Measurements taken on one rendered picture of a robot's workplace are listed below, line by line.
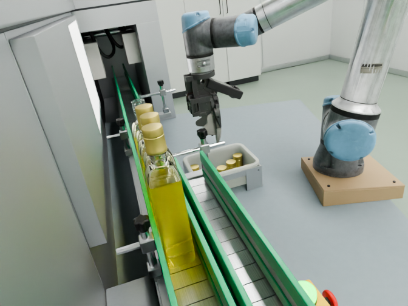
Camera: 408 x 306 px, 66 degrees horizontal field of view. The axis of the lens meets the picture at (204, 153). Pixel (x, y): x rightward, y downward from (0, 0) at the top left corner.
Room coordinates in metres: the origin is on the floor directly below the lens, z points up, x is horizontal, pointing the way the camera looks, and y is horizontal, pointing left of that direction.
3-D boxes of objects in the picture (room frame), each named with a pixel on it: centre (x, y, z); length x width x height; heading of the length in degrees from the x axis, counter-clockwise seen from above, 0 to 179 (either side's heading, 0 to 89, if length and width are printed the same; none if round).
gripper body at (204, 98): (0.89, -0.02, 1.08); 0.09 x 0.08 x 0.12; 101
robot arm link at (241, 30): (0.87, -0.13, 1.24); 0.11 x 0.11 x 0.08; 70
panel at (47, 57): (0.86, 0.31, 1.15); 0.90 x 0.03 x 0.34; 14
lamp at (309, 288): (0.38, -0.14, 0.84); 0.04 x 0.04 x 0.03
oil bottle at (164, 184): (0.47, 0.08, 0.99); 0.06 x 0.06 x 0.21; 13
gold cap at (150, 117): (0.53, 0.09, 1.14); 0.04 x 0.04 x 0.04
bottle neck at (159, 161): (0.47, 0.08, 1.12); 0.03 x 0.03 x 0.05
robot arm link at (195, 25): (0.89, -0.03, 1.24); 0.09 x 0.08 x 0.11; 70
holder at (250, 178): (0.91, -0.02, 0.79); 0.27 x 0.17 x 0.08; 104
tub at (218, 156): (0.92, -0.05, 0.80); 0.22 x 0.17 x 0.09; 104
